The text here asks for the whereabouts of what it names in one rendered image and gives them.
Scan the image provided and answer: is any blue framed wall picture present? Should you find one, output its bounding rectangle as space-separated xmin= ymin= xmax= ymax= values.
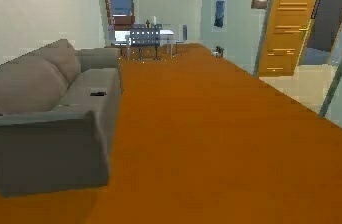
xmin=213 ymin=0 xmax=227 ymax=29

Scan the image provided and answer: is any dark blue-grey chair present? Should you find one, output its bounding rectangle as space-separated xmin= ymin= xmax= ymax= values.
xmin=125 ymin=23 xmax=164 ymax=61

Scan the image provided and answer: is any grey sofa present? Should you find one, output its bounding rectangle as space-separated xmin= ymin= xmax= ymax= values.
xmin=0 ymin=38 xmax=123 ymax=198

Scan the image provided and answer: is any brown framed wall picture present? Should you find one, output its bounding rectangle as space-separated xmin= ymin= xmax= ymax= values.
xmin=250 ymin=0 xmax=269 ymax=10

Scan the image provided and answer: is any window with brown frame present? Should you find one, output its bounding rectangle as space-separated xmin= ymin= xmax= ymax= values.
xmin=104 ymin=0 xmax=136 ymax=33

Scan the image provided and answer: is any white dining table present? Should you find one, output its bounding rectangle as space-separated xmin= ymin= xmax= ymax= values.
xmin=114 ymin=29 xmax=176 ymax=60

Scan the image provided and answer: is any brass door handle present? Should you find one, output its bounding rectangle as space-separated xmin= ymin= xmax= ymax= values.
xmin=298 ymin=19 xmax=313 ymax=33

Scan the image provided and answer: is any orange wooden room door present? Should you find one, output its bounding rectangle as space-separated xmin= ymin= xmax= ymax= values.
xmin=257 ymin=0 xmax=318 ymax=78

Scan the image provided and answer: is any small dark house plant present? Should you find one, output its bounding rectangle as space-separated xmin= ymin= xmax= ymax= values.
xmin=211 ymin=45 xmax=225 ymax=59

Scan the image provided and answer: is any pale blue chair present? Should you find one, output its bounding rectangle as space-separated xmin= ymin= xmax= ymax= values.
xmin=174 ymin=24 xmax=189 ymax=54

